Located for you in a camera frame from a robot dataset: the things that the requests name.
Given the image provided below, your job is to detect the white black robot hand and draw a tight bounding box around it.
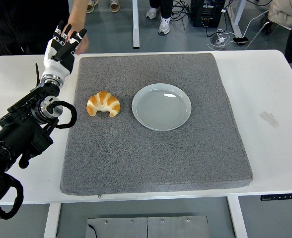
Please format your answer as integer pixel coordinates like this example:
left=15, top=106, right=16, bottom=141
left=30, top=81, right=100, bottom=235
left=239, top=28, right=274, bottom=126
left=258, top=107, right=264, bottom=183
left=42, top=20, right=88, bottom=78

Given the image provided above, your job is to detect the golden croissant bread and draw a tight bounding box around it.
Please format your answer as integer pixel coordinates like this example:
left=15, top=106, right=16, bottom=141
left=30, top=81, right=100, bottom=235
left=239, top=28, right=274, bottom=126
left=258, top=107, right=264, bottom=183
left=86, top=90, right=121, bottom=118

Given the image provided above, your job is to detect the round grey plate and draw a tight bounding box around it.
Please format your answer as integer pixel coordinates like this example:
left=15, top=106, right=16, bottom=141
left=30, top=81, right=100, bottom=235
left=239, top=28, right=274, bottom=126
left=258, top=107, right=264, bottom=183
left=131, top=83, right=192, bottom=132

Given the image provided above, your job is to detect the grey metal plate with screws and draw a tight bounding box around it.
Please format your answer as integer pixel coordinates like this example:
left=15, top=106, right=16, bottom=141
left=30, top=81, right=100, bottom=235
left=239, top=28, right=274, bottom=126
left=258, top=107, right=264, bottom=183
left=86, top=215, right=209, bottom=238

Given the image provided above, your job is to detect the person's hand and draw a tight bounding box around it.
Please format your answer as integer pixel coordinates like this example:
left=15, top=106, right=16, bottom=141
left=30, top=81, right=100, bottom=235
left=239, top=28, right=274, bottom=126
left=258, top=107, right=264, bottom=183
left=62, top=23, right=90, bottom=56

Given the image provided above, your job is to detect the person's foot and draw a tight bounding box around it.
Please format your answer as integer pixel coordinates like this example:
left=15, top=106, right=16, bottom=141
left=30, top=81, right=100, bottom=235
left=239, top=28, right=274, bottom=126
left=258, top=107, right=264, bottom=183
left=86, top=0, right=99, bottom=14
left=110, top=0, right=121, bottom=13

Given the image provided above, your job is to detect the person's leg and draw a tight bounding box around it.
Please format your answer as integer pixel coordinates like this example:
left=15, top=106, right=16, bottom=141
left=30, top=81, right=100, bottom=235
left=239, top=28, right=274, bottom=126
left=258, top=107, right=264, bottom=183
left=157, top=0, right=174, bottom=35
left=146, top=0, right=161, bottom=18

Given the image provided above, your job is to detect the grey fabric cushion mat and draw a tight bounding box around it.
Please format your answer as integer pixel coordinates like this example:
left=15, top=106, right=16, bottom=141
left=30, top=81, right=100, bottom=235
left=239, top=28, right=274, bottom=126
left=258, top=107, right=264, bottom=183
left=59, top=52, right=254, bottom=196

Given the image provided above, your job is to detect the white table leg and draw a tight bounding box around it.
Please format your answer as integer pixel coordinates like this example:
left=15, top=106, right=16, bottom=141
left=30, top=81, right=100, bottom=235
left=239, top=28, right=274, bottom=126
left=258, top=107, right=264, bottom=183
left=226, top=195, right=248, bottom=238
left=43, top=203, right=62, bottom=238

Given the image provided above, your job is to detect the black computer case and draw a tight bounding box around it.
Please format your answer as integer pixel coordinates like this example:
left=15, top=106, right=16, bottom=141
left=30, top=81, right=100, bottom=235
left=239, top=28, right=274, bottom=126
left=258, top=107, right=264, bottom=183
left=190, top=0, right=226, bottom=28

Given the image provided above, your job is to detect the white desk leg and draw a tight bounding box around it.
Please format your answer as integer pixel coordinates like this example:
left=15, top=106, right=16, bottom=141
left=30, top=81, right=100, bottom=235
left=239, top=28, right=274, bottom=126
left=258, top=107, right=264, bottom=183
left=228, top=0, right=243, bottom=38

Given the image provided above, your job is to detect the black smartphone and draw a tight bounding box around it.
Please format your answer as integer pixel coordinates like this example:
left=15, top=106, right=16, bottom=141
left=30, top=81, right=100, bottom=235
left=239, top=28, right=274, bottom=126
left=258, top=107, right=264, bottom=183
left=232, top=36, right=250, bottom=46

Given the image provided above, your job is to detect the clear tape strip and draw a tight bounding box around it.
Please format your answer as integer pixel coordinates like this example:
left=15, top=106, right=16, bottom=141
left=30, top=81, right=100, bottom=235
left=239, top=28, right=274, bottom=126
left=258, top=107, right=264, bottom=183
left=259, top=111, right=280, bottom=129

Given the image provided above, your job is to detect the seated person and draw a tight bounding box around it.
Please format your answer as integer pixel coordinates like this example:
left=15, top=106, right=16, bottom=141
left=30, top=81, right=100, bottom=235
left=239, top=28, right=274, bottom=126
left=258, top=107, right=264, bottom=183
left=267, top=0, right=292, bottom=28

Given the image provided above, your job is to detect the black desk control panel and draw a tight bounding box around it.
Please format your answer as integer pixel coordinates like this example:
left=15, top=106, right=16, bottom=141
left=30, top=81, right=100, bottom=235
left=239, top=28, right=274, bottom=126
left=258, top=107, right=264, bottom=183
left=260, top=192, right=292, bottom=201

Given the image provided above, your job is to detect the white desk post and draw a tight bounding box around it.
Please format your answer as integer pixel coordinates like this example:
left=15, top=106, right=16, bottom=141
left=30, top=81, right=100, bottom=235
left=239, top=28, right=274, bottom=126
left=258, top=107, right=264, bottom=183
left=132, top=0, right=141, bottom=50

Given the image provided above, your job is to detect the black floor cable bundle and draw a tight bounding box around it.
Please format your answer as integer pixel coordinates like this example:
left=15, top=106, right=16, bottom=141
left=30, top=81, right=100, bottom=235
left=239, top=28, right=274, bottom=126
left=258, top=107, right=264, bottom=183
left=170, top=0, right=194, bottom=20

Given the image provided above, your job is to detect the thin black cable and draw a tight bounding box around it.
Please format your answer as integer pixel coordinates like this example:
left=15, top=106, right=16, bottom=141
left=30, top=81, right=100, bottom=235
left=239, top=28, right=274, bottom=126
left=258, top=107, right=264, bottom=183
left=86, top=224, right=98, bottom=238

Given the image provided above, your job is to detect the white charger with cables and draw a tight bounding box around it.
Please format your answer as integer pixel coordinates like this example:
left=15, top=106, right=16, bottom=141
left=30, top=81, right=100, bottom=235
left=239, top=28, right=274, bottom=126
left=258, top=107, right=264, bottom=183
left=207, top=28, right=233, bottom=52

